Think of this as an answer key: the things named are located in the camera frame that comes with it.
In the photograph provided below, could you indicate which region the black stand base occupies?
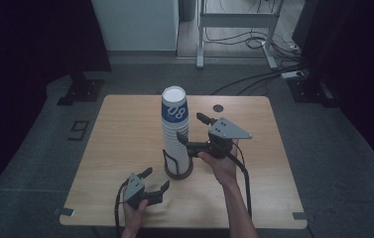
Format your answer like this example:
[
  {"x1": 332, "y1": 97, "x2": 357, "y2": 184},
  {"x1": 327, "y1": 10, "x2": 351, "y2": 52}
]
[
  {"x1": 287, "y1": 76, "x2": 339, "y2": 108},
  {"x1": 56, "y1": 70, "x2": 105, "y2": 107}
]

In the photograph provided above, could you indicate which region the grey metal stand frame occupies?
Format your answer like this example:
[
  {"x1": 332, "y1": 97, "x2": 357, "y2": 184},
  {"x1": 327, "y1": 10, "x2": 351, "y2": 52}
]
[{"x1": 195, "y1": 0, "x2": 286, "y2": 70}]

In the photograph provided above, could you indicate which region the person's right hand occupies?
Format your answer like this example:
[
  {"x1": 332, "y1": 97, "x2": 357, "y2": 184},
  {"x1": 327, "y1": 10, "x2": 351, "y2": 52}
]
[{"x1": 197, "y1": 138, "x2": 240, "y2": 188}]

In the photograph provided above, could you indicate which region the person's left hand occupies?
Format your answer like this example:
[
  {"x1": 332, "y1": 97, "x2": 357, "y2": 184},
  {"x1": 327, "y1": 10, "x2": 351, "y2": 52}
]
[{"x1": 121, "y1": 198, "x2": 150, "y2": 238}]

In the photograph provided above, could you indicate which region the bundle of black floor cables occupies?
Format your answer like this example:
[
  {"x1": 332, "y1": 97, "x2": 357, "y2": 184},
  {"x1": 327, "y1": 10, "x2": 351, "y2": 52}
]
[{"x1": 203, "y1": 0, "x2": 308, "y2": 97}]

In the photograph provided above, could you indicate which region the blue and white paper cup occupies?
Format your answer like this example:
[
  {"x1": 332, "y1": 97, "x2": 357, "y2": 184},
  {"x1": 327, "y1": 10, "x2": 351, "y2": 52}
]
[{"x1": 160, "y1": 85, "x2": 189, "y2": 125}]

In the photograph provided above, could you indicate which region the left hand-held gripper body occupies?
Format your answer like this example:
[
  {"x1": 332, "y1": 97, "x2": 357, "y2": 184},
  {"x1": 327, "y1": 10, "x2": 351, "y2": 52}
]
[{"x1": 123, "y1": 173, "x2": 149, "y2": 209}]

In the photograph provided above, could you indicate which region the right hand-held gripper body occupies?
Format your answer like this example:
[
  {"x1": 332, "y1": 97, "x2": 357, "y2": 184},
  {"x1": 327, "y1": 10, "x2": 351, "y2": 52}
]
[{"x1": 207, "y1": 117, "x2": 253, "y2": 160}]

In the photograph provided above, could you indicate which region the left hand-held gripper black cable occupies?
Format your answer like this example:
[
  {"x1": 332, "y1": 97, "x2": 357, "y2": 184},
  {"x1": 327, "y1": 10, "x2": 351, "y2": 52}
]
[{"x1": 114, "y1": 179, "x2": 130, "y2": 238}]

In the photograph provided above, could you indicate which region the right hand-held gripper black cable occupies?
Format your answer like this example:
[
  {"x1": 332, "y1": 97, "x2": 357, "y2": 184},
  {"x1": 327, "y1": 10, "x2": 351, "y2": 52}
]
[{"x1": 225, "y1": 142, "x2": 254, "y2": 219}]

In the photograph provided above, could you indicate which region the stack of white cups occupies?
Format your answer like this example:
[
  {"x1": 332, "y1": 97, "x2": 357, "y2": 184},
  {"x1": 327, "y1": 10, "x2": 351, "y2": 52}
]
[{"x1": 161, "y1": 120, "x2": 191, "y2": 176}]

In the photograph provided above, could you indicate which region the white power strip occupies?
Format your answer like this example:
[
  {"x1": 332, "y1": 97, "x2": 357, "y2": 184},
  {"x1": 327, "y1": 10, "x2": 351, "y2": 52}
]
[{"x1": 280, "y1": 69, "x2": 306, "y2": 80}]

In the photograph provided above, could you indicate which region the black wire cup holder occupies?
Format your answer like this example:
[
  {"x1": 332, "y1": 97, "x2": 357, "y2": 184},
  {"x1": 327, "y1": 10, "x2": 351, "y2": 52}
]
[{"x1": 162, "y1": 148, "x2": 194, "y2": 180}]

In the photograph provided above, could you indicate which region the dark curtain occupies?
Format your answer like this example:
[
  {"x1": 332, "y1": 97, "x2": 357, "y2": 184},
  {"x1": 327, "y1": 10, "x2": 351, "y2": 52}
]
[
  {"x1": 292, "y1": 0, "x2": 374, "y2": 181},
  {"x1": 0, "y1": 0, "x2": 113, "y2": 212}
]

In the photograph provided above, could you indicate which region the hand-held gripper black cable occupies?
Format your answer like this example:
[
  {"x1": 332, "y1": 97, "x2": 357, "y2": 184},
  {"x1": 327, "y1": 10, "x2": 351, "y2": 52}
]
[
  {"x1": 225, "y1": 142, "x2": 254, "y2": 219},
  {"x1": 114, "y1": 179, "x2": 130, "y2": 238}
]

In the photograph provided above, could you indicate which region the grey bin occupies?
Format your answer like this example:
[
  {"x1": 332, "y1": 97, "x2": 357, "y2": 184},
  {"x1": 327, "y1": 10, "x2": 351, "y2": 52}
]
[{"x1": 178, "y1": 0, "x2": 197, "y2": 23}]

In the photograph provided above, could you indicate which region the white cabinet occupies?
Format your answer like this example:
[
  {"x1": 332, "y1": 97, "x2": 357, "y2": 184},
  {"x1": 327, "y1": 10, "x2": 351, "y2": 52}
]
[{"x1": 90, "y1": 0, "x2": 180, "y2": 53}]

